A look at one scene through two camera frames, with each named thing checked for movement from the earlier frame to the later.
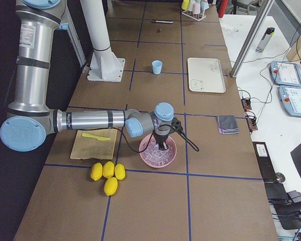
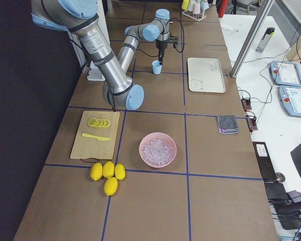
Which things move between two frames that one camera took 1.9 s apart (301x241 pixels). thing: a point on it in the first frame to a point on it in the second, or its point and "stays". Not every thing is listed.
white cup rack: (197, 17) stays
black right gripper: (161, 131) to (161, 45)
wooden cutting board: (86, 147) stays
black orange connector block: (246, 103) stays
